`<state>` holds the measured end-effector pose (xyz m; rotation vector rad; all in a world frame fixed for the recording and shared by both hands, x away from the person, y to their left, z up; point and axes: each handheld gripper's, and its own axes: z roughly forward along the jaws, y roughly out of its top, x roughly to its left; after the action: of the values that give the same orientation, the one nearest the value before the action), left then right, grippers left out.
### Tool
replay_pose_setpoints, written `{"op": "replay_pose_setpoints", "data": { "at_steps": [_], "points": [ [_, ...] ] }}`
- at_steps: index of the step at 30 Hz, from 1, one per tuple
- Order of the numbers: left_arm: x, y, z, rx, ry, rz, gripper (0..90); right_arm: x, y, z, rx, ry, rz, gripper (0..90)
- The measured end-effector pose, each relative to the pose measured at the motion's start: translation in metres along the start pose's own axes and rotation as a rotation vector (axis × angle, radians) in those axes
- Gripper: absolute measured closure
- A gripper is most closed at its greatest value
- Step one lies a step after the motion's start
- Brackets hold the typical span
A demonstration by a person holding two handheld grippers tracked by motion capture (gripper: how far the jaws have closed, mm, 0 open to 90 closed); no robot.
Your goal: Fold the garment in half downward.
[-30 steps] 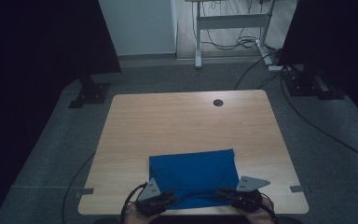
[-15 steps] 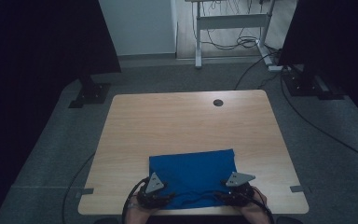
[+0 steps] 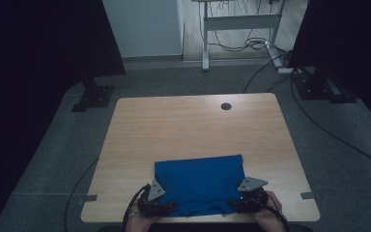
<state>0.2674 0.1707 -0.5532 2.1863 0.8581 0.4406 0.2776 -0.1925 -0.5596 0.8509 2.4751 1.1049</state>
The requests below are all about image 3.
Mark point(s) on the large black curtain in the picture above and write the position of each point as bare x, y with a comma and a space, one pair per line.
29, 64

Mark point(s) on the round black table grommet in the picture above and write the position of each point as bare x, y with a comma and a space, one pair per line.
226, 106

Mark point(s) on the black stand base with post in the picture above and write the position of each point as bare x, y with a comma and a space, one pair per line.
95, 96

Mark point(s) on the person's right hand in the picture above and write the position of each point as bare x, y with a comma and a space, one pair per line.
270, 216

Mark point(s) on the blue t-shirt with white print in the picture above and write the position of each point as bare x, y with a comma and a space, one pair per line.
199, 183

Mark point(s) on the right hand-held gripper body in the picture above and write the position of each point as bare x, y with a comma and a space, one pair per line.
254, 199

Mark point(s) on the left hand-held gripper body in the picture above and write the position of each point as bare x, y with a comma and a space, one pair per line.
149, 203

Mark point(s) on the black flat stand base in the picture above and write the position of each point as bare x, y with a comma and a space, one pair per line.
312, 90

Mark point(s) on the white metal desk frame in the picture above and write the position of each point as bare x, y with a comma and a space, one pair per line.
238, 22

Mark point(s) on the person's left hand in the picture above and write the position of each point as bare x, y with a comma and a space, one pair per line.
138, 219

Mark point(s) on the grey tape strip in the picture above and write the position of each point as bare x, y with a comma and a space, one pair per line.
88, 198
308, 195

